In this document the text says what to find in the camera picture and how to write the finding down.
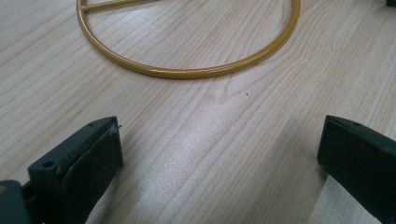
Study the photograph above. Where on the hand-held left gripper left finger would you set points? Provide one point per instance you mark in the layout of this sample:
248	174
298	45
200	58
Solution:
81	168

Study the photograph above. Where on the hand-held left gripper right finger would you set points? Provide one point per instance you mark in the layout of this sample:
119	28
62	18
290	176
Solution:
358	161

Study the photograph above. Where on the dark object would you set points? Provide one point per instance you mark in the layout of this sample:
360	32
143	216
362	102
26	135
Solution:
391	2

